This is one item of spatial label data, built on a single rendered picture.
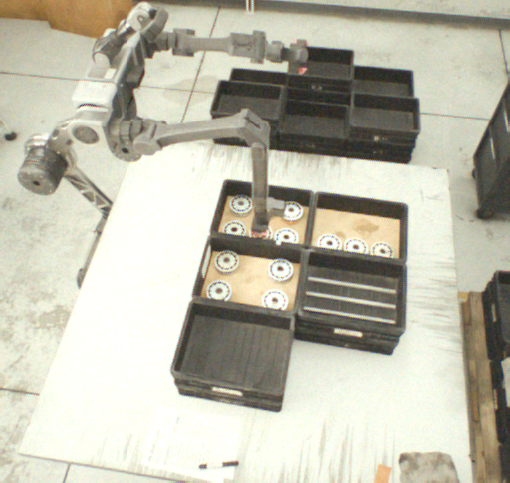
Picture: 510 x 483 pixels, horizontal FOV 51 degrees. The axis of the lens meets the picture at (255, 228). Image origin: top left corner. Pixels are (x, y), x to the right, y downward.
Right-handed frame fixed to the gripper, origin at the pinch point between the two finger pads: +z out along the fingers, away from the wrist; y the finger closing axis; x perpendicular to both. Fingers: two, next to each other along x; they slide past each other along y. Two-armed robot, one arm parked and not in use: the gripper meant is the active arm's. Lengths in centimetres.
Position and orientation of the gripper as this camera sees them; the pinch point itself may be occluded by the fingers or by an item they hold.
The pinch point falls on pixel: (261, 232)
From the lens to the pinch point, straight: 225.2
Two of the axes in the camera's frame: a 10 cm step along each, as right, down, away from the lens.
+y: 1.9, -8.0, 5.6
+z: 0.2, 5.8, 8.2
